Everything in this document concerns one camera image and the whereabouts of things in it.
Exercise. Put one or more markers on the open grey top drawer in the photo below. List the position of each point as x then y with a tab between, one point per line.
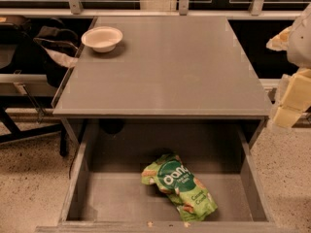
106	194

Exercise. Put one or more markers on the metal window railing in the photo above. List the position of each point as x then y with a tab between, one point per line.
232	9

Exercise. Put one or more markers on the green rice chip bag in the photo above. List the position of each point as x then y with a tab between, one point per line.
189	195

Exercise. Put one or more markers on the grey counter cabinet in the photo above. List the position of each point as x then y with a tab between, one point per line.
181	67

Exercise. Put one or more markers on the dark bag on chair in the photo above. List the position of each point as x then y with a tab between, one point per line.
48	49

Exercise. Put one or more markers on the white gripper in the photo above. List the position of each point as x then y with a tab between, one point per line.
300	46

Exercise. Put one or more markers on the white paper bowl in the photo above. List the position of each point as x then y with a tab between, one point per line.
102	39

